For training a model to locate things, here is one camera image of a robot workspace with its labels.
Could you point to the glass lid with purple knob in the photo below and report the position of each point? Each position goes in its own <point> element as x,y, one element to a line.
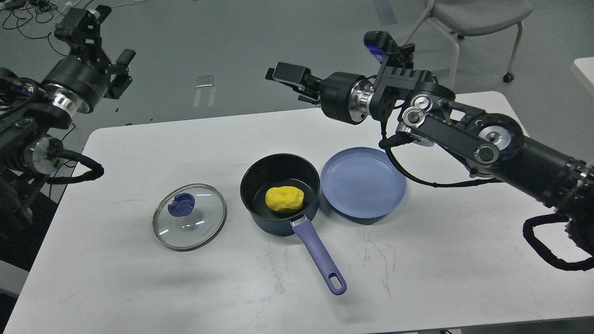
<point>189,217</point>

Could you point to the dark pot with purple handle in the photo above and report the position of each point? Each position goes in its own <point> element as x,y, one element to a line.
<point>290,170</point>

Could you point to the blue round plate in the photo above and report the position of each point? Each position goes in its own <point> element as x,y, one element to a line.
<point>362,183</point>

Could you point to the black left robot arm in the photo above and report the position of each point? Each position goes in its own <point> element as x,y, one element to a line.
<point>29,157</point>

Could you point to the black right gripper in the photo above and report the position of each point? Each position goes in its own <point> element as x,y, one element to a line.
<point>337,95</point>

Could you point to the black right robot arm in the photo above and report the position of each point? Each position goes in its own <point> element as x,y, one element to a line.
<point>412,106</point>

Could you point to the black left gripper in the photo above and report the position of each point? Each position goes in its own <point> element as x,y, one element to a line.
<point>78,82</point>

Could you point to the yellow potato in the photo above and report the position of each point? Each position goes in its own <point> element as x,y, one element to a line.
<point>284,199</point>

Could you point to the grey office chair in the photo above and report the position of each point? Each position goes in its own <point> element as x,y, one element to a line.
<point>458,19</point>

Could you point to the white table at right edge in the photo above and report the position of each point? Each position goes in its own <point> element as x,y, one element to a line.
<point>583,70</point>

